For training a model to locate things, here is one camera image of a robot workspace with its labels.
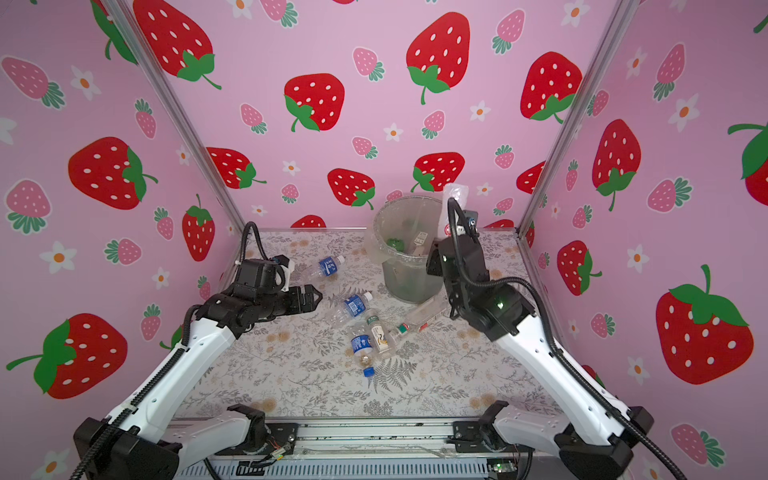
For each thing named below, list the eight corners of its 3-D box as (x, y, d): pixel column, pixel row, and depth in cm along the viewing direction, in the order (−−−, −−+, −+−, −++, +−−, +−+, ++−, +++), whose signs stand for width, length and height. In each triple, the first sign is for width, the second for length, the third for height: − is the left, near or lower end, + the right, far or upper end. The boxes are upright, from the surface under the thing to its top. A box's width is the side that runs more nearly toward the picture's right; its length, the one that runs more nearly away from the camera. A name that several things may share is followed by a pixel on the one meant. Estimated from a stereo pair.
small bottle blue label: (359, 379, 84) (357, 374, 81) (351, 343, 91) (350, 337, 88) (378, 374, 85) (377, 369, 82) (370, 338, 92) (369, 332, 89)
